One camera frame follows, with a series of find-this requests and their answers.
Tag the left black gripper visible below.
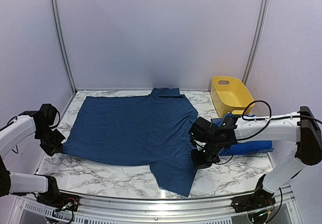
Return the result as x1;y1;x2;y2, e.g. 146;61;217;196
35;126;65;157

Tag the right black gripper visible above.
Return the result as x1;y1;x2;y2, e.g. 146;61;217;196
191;137;222;169

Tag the blue pleated skirt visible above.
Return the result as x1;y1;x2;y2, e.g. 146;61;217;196
219;140;274;156

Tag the grey-blue garment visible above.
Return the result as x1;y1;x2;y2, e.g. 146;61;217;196
62;88;198;196

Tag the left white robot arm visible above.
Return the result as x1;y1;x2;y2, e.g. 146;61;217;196
1;104;65;206

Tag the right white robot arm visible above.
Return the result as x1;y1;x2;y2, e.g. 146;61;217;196
188;106;321;208

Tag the blue checked folded shirt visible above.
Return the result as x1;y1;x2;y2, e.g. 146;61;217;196
211;113;241;126

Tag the yellow plastic basket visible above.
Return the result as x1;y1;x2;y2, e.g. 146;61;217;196
210;76;254;117

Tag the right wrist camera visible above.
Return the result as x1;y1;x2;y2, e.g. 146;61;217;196
188;117;213;142

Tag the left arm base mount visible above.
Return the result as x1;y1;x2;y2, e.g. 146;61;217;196
36;193;80;211

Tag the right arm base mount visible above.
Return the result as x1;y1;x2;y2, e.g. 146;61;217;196
231;193;276;213

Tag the aluminium table front rail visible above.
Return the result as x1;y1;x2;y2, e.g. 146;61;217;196
8;186;303;223

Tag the right aluminium wall profile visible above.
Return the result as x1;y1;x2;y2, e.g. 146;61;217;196
242;0;269;85

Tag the aluminium wall profile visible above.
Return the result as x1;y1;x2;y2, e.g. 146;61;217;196
242;0;269;85
50;0;77;94

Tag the left aluminium wall profile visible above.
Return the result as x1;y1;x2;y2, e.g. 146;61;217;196
50;0;77;94

